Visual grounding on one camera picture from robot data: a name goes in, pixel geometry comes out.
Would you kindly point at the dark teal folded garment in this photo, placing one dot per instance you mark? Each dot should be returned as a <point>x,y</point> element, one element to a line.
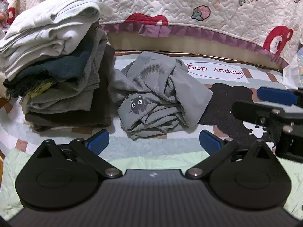
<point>47,72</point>

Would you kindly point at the white quilted bedspread red print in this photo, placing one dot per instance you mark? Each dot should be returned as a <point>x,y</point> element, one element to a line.
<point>189,0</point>

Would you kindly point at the grey folded garment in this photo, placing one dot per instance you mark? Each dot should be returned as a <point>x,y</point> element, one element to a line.
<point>71,97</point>

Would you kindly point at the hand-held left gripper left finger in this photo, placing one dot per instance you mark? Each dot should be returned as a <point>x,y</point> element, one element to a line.
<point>99,142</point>

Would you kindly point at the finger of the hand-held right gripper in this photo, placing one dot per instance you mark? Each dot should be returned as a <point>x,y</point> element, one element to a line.
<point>251,112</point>
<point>275,95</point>

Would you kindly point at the grey cat print shirt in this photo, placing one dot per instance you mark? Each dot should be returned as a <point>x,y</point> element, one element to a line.
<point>153,94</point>

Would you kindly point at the yellow-green folded garment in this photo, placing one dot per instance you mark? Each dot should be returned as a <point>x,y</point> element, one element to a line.
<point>39,89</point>

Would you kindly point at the light green quilt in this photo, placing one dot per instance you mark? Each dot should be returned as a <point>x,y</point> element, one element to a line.
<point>9,182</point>

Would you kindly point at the floral patchwork quilt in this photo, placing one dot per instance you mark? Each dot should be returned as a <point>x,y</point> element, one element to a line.
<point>294,71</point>

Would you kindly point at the white folded garment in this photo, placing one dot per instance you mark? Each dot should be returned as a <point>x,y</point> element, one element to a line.
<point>47,28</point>

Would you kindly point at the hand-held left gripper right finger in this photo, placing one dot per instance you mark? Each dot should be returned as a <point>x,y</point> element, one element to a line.
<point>209,142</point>

